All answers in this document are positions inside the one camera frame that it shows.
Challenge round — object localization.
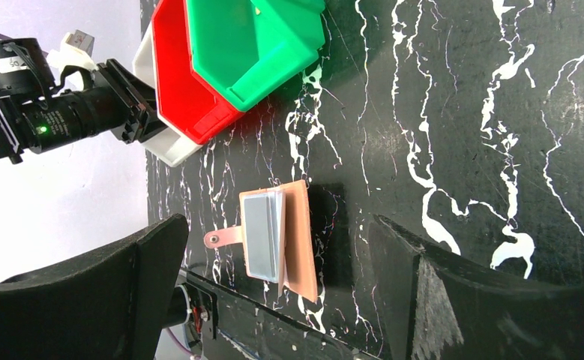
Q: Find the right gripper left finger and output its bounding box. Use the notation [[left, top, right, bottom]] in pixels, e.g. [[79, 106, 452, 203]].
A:
[[0, 214, 189, 359]]

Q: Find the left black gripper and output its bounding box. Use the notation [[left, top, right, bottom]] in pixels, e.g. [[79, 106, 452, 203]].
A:
[[0, 37, 163, 164]]

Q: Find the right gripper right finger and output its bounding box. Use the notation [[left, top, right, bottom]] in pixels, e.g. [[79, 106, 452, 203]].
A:
[[370, 215, 584, 359]]

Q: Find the white plastic bin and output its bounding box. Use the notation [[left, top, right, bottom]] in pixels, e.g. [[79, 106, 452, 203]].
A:
[[132, 25, 202, 167]]

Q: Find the red plastic bin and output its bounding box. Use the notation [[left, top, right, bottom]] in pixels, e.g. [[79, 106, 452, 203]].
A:
[[151, 0, 244, 145]]

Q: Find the green plastic bin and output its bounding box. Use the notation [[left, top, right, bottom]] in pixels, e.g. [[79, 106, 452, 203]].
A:
[[187, 0, 325, 112]]

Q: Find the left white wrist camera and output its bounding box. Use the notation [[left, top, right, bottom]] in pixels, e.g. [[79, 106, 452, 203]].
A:
[[46, 30, 97, 71]]

